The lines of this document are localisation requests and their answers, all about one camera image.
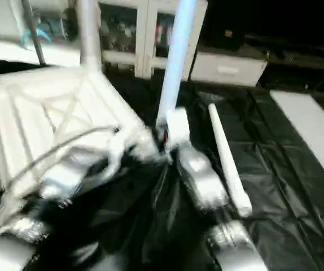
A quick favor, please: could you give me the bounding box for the white plastic table top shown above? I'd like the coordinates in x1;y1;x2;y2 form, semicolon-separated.
0;65;168;226

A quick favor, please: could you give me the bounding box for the white plastic table leg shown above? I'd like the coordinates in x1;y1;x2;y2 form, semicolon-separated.
207;103;253;218
156;0;199;128
77;0;103;71

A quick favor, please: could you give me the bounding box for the white flat sheet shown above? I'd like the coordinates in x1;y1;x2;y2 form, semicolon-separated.
269;90;324;193

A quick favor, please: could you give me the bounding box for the black work surface mat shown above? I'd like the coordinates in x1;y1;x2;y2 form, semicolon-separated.
0;56;324;271

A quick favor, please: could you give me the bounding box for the colourful background box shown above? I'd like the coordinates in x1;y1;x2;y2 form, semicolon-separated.
21;11;72;46

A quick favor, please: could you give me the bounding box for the white glass door cabinet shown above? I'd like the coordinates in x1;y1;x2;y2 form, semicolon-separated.
97;0;208;80

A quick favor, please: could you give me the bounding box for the white drawer unit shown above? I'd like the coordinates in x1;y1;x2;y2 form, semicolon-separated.
190;51;267;86

